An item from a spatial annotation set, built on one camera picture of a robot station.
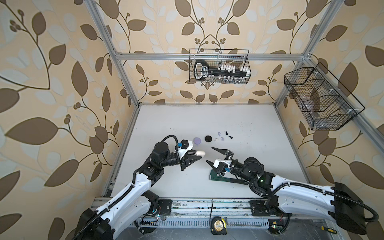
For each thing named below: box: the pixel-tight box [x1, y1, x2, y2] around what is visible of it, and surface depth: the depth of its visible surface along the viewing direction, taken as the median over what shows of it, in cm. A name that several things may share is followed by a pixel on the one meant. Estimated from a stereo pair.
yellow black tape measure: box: [210, 216, 228, 235], surface depth 68 cm
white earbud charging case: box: [194, 150, 206, 156], surface depth 70 cm
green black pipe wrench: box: [209, 169, 249, 185], surface depth 84 cm
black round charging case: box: [205, 135, 212, 143], surface depth 101 cm
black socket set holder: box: [194, 60, 251, 83], surface depth 86 cm
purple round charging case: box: [193, 137, 202, 145], surface depth 101 cm
